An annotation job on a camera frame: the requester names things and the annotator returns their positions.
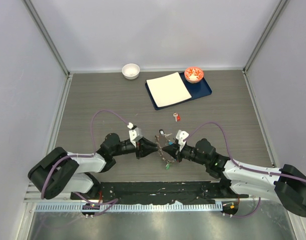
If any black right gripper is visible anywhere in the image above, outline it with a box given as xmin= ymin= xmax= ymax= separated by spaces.
xmin=163 ymin=141 xmax=208 ymax=166

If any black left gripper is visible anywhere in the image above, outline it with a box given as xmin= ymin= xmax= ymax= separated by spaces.
xmin=111 ymin=136 xmax=158 ymax=159

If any metal key organizer blue handle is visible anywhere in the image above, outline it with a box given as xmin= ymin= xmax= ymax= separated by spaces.
xmin=154 ymin=133 xmax=177 ymax=166

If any red headed key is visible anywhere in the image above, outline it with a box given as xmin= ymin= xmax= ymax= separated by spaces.
xmin=173 ymin=112 xmax=181 ymax=122

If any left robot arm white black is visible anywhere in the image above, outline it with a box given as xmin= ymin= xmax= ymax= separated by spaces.
xmin=28 ymin=133 xmax=158 ymax=200

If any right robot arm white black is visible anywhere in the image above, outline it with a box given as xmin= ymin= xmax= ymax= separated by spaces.
xmin=162 ymin=138 xmax=306 ymax=218

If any white square plate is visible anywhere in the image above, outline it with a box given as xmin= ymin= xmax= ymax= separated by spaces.
xmin=146 ymin=72 xmax=192 ymax=108

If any dark blue tray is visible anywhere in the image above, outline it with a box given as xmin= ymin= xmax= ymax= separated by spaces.
xmin=145 ymin=72 xmax=212 ymax=110

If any orange patterned bowl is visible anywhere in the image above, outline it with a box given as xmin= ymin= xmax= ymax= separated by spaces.
xmin=184 ymin=67 xmax=204 ymax=84

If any white bowl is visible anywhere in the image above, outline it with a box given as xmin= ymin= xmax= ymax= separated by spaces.
xmin=122 ymin=63 xmax=140 ymax=80

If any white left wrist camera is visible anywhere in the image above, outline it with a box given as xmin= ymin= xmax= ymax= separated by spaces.
xmin=127 ymin=122 xmax=143 ymax=147

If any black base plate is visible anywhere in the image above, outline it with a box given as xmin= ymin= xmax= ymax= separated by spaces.
xmin=83 ymin=181 xmax=238 ymax=205

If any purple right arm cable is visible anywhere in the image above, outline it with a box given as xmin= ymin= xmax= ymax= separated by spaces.
xmin=184 ymin=121 xmax=306 ymax=218

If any slotted cable duct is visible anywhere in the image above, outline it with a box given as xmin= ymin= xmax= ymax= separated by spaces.
xmin=35 ymin=201 xmax=222 ymax=213

